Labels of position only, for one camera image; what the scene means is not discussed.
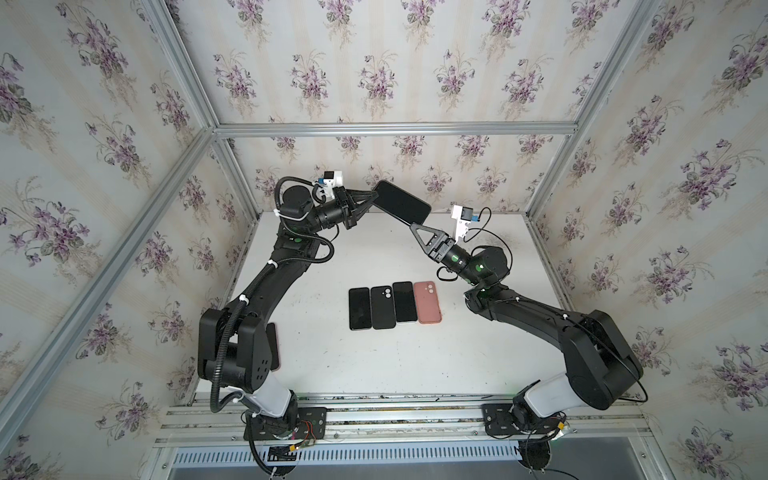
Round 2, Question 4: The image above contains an aluminium rail front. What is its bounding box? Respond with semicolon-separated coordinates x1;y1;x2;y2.
150;395;653;448

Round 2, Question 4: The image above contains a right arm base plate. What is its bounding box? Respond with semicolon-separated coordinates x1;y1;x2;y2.
481;403;566;437

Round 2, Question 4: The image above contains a black phone case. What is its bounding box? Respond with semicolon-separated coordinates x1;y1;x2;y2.
370;286;397;330

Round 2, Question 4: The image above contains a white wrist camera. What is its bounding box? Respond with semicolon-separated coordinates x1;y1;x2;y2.
316;170;344;201
451;204;480;242

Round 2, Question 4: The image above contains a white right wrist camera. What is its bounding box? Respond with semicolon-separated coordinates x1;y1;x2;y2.
451;204;480;242

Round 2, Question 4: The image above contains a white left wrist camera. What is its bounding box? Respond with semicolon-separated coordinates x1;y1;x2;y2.
316;170;344;201

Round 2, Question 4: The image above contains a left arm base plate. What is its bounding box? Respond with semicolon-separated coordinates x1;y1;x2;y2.
241;407;328;442

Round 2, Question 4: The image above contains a black phone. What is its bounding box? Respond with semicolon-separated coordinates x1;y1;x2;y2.
373;180;431;225

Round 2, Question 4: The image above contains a white ventilated strip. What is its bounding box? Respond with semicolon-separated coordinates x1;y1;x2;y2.
172;440;522;469

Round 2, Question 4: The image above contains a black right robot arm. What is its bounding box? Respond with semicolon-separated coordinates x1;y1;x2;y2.
409;223;643;432

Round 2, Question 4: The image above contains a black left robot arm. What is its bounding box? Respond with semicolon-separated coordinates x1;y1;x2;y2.
197;176;378;438

